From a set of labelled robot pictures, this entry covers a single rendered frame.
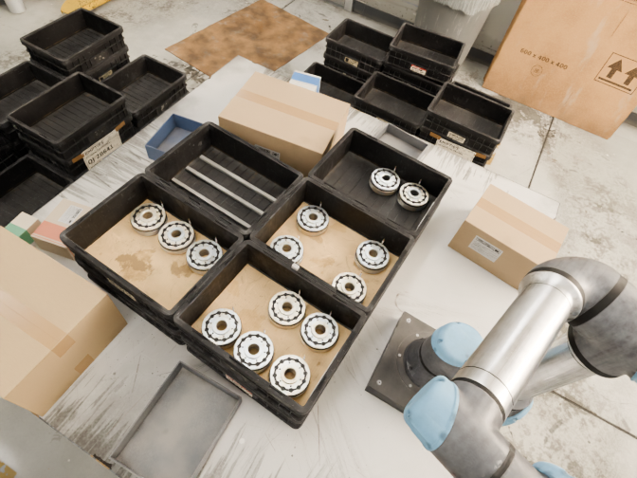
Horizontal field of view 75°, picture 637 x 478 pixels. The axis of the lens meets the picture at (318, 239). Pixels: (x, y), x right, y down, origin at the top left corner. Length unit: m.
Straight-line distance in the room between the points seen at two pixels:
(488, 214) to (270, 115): 0.84
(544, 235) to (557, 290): 0.85
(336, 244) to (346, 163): 0.36
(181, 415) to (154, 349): 0.21
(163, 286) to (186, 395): 0.30
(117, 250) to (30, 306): 0.26
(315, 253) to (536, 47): 2.75
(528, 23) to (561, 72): 0.43
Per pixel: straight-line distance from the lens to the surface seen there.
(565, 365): 0.93
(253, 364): 1.11
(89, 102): 2.40
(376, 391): 1.24
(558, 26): 3.64
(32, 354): 1.20
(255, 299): 1.21
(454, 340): 1.11
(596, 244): 3.05
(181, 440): 1.25
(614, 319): 0.81
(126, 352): 1.34
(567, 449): 2.35
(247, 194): 1.41
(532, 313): 0.68
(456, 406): 0.53
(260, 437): 1.23
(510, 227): 1.54
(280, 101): 1.65
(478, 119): 2.54
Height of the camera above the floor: 1.92
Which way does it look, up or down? 56 degrees down
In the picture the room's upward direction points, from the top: 12 degrees clockwise
